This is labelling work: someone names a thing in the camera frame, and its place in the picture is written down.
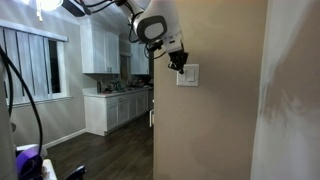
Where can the white light switch plate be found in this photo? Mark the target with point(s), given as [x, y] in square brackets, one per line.
[192, 76]

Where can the white lower kitchen cabinets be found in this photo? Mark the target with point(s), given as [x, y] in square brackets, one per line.
[116, 110]

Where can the white rocker light switch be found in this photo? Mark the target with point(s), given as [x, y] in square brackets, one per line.
[183, 78]
[191, 75]

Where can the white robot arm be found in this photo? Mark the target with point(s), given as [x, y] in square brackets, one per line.
[153, 23]

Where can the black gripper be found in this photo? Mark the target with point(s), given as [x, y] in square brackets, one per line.
[179, 57]

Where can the dark kitchen countertop items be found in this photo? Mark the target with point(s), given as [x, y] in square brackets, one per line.
[115, 86]

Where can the white upper kitchen cabinet wide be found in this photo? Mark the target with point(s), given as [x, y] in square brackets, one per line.
[100, 46]

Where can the window with vertical blinds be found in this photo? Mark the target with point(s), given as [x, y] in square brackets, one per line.
[30, 65]

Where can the bright ceiling lamp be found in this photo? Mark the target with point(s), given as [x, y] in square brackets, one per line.
[49, 4]

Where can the black chair part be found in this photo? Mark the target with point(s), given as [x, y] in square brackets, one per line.
[76, 172]

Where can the purple round device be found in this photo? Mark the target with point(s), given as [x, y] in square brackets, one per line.
[29, 163]

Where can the white upper kitchen cabinet narrow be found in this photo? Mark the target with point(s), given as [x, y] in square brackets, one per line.
[139, 61]

